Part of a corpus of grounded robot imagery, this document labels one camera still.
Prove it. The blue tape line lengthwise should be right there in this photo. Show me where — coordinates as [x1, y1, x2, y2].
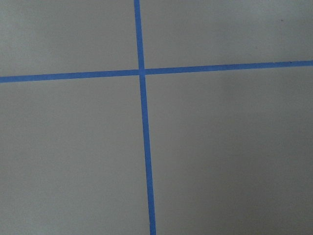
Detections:
[134, 0, 157, 235]

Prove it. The brown paper table cover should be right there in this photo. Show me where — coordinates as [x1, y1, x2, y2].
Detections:
[0, 0, 313, 235]

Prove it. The blue tape line crosswise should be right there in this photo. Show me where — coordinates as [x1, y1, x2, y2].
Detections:
[0, 60, 313, 83]

